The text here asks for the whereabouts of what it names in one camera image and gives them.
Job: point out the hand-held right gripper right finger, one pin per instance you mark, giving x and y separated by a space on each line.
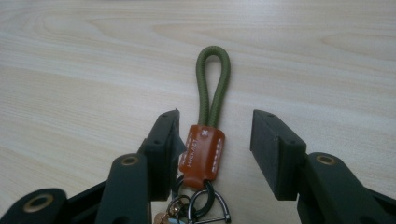
280 161

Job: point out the small brown figurine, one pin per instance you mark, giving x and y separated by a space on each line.
202 155

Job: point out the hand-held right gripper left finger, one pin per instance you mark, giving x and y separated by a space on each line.
158 155

